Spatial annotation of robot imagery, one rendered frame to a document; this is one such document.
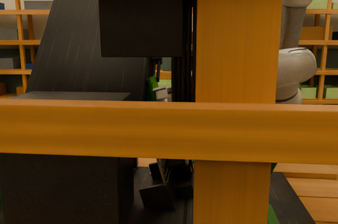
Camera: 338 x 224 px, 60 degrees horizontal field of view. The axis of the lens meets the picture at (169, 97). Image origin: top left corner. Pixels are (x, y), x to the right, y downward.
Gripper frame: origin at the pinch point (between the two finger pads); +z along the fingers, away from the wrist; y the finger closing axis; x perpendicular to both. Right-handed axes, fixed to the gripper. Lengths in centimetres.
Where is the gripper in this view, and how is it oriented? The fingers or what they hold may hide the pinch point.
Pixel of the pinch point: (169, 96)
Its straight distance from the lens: 86.7
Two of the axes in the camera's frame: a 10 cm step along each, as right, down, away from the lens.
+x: 1.1, 7.9, -6.0
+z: -9.6, 2.4, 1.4
